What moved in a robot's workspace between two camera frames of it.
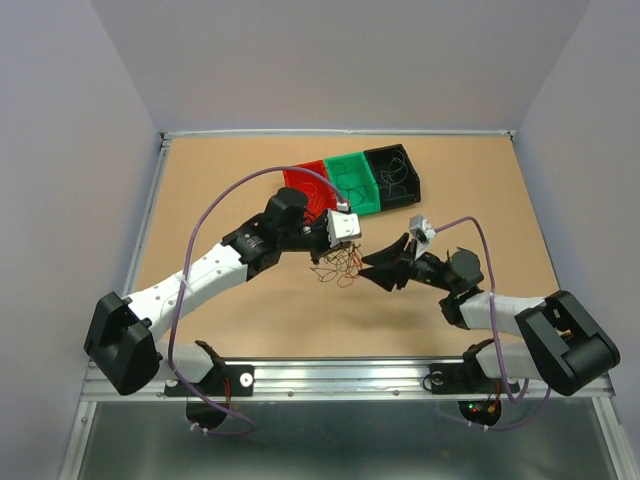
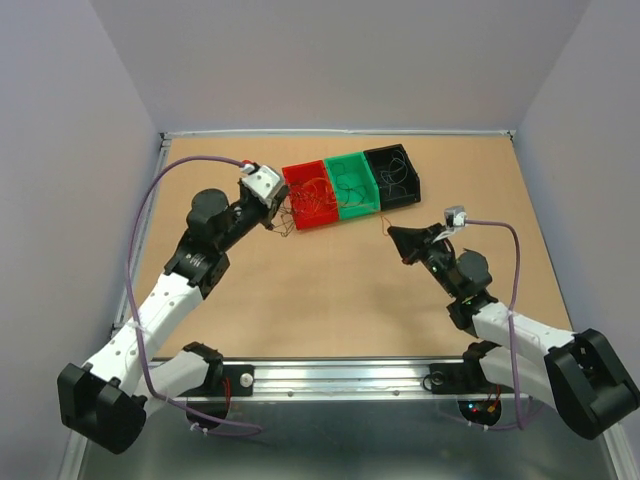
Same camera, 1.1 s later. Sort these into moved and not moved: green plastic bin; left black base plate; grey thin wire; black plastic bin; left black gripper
Moved: left black gripper
Not moved: grey thin wire; left black base plate; black plastic bin; green plastic bin
